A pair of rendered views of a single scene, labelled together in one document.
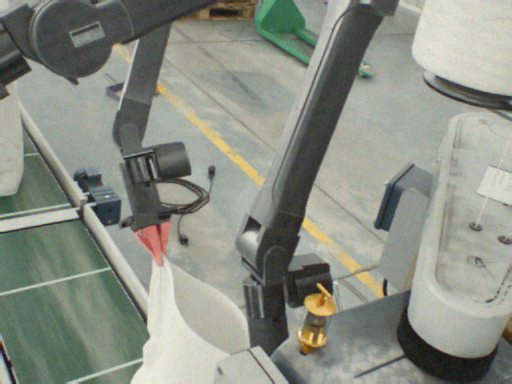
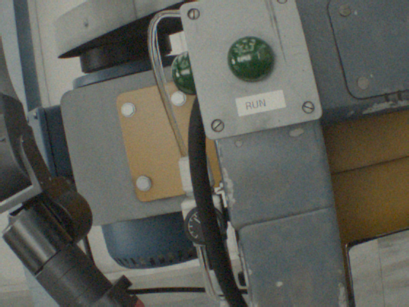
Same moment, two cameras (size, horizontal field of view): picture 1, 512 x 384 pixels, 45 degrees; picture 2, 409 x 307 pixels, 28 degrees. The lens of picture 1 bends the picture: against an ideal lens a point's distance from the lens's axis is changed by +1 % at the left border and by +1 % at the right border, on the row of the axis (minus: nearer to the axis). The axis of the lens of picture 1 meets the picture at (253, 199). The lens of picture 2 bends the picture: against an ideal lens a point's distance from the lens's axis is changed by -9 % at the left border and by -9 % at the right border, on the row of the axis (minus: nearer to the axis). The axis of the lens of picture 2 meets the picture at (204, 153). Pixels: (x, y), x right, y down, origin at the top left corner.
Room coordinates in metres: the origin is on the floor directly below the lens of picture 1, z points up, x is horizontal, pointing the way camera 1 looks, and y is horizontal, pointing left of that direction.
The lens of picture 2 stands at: (0.02, 0.41, 1.26)
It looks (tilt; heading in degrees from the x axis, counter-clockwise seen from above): 3 degrees down; 313
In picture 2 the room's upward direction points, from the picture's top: 12 degrees counter-clockwise
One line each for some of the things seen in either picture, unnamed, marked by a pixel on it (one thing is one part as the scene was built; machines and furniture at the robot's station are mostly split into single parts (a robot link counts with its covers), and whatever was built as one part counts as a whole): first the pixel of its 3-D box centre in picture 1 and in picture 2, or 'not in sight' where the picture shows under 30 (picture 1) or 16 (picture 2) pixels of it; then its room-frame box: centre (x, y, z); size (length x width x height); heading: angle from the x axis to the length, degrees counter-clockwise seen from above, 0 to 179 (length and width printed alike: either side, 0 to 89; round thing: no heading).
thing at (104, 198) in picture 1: (91, 193); not in sight; (2.10, 0.66, 0.35); 0.30 x 0.15 x 0.15; 38
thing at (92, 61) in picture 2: not in sight; (125, 55); (0.82, -0.34, 1.35); 0.12 x 0.12 x 0.04
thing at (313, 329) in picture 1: (316, 320); not in sight; (0.42, -0.08, 1.37); 0.03 x 0.02 x 0.03; 38
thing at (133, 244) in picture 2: not in sight; (146, 164); (0.82, -0.34, 1.21); 0.15 x 0.15 x 0.25
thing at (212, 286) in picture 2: not in sight; (217, 270); (0.59, -0.18, 1.11); 0.03 x 0.03 x 0.06
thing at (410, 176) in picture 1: (408, 209); (63, 149); (0.86, -0.25, 1.25); 0.10 x 0.08 x 0.12; 153
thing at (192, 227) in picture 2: not in sight; (204, 224); (0.57, -0.17, 1.16); 0.04 x 0.02 x 0.04; 38
